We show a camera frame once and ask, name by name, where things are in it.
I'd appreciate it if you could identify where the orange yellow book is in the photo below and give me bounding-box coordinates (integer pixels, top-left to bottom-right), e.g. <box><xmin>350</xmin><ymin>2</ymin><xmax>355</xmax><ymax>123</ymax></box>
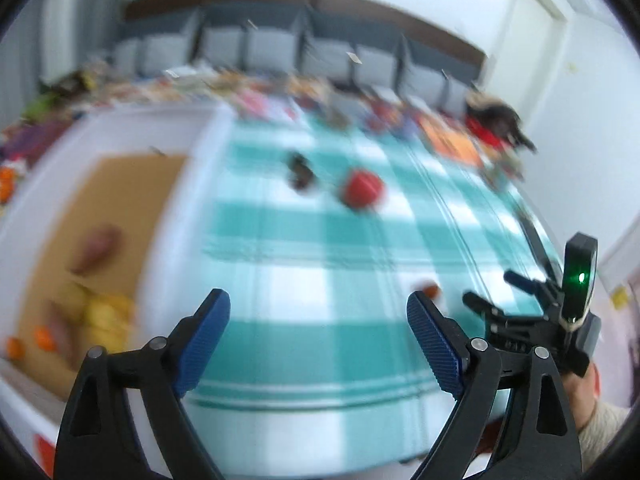
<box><xmin>422</xmin><ymin>120</ymin><xmax>483</xmax><ymax>166</ymax></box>

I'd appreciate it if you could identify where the teal plaid tablecloth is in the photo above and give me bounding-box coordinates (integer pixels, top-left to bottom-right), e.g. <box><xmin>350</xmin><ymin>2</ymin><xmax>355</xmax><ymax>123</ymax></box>
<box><xmin>187</xmin><ymin>110</ymin><xmax>561</xmax><ymax>461</ymax></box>

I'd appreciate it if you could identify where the grey two-tone pillow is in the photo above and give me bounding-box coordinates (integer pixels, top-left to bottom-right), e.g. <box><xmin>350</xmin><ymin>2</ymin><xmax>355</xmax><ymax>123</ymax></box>
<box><xmin>302</xmin><ymin>12</ymin><xmax>406</xmax><ymax>86</ymax></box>
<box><xmin>200</xmin><ymin>7</ymin><xmax>306</xmax><ymax>68</ymax></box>
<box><xmin>400</xmin><ymin>40</ymin><xmax>481</xmax><ymax>111</ymax></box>
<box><xmin>112</xmin><ymin>10</ymin><xmax>203</xmax><ymax>76</ymax></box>

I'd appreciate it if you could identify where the pink label can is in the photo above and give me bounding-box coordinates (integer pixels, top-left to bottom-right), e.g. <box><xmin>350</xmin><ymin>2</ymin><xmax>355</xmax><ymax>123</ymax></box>
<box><xmin>365</xmin><ymin>105</ymin><xmax>388</xmax><ymax>133</ymax></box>

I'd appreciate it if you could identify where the sheer grey curtain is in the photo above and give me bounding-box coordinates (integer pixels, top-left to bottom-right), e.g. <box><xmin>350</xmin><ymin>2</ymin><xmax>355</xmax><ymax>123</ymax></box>
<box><xmin>0</xmin><ymin>0</ymin><xmax>48</xmax><ymax>126</ymax></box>

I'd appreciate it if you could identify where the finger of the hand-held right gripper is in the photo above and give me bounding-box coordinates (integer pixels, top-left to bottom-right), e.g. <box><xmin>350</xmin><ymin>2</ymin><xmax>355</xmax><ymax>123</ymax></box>
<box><xmin>462</xmin><ymin>290</ymin><xmax>543</xmax><ymax>327</ymax></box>
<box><xmin>504</xmin><ymin>269</ymin><xmax>563</xmax><ymax>311</ymax></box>

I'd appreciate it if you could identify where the white door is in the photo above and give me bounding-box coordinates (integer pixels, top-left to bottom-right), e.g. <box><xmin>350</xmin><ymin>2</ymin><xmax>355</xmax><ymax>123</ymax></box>
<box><xmin>487</xmin><ymin>0</ymin><xmax>571</xmax><ymax>126</ymax></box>

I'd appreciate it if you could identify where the sweet potato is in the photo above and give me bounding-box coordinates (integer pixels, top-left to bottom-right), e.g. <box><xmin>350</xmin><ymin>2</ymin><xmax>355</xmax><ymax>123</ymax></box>
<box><xmin>70</xmin><ymin>225</ymin><xmax>123</xmax><ymax>276</ymax></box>
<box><xmin>47</xmin><ymin>305</ymin><xmax>81</xmax><ymax>366</ymax></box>

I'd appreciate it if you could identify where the green bag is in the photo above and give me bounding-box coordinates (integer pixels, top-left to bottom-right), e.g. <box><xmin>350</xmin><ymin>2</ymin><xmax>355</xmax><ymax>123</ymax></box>
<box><xmin>25</xmin><ymin>92</ymin><xmax>63</xmax><ymax>118</ymax></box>

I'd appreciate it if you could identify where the red apple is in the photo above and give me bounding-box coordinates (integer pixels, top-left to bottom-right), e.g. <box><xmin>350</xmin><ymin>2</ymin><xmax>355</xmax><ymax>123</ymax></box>
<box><xmin>339</xmin><ymin>169</ymin><xmax>386</xmax><ymax>211</ymax></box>

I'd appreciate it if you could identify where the white strawberry print packet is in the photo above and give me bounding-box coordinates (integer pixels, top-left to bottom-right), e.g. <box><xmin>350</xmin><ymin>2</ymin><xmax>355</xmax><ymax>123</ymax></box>
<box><xmin>265</xmin><ymin>94</ymin><xmax>298</xmax><ymax>122</ymax></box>

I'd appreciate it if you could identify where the row of toys at table edge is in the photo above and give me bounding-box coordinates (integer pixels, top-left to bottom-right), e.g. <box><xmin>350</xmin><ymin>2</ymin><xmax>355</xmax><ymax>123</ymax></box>
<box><xmin>0</xmin><ymin>67</ymin><xmax>481</xmax><ymax>171</ymax></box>

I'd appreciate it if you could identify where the white cardboard box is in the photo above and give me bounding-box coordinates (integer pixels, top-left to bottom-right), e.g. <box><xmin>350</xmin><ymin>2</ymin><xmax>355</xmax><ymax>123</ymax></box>
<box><xmin>0</xmin><ymin>102</ymin><xmax>236</xmax><ymax>480</ymax></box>

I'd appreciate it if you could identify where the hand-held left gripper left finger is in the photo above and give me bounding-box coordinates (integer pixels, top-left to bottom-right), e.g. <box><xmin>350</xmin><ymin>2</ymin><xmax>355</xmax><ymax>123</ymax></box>
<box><xmin>54</xmin><ymin>288</ymin><xmax>232</xmax><ymax>480</ymax></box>

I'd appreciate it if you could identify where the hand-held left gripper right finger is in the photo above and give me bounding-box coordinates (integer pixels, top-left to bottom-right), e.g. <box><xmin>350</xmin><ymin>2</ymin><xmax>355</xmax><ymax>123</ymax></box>
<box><xmin>406</xmin><ymin>291</ymin><xmax>583</xmax><ymax>480</ymax></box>

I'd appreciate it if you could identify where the grey storage bins row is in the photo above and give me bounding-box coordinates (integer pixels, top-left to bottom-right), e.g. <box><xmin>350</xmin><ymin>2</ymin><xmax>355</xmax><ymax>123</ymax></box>
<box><xmin>122</xmin><ymin>0</ymin><xmax>488</xmax><ymax>61</ymax></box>

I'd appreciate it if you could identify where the orange bottle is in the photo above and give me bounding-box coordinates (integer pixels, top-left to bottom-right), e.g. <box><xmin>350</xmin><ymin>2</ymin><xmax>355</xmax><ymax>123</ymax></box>
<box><xmin>0</xmin><ymin>165</ymin><xmax>21</xmax><ymax>203</ymax></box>

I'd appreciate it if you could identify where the black bag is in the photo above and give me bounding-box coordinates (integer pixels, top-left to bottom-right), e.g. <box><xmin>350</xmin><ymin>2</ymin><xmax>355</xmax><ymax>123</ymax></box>
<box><xmin>467</xmin><ymin>97</ymin><xmax>538</xmax><ymax>153</ymax></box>

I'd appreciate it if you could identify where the orange red cloth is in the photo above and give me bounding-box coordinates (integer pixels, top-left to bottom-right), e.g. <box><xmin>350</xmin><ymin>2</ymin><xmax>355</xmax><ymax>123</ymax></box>
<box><xmin>477</xmin><ymin>420</ymin><xmax>506</xmax><ymax>461</ymax></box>

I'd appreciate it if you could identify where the large yellow pear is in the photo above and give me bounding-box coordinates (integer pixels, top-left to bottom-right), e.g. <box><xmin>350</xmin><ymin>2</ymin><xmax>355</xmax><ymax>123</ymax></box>
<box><xmin>82</xmin><ymin>292</ymin><xmax>136</xmax><ymax>341</ymax></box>

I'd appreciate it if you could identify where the person's right hand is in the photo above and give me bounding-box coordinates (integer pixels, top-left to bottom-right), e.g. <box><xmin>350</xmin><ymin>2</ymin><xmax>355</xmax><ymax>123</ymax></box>
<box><xmin>564</xmin><ymin>362</ymin><xmax>601</xmax><ymax>431</ymax></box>

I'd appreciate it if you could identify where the pink snack packet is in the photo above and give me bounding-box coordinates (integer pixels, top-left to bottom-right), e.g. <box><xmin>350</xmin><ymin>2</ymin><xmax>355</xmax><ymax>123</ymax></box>
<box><xmin>234</xmin><ymin>90</ymin><xmax>268</xmax><ymax>120</ymax></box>

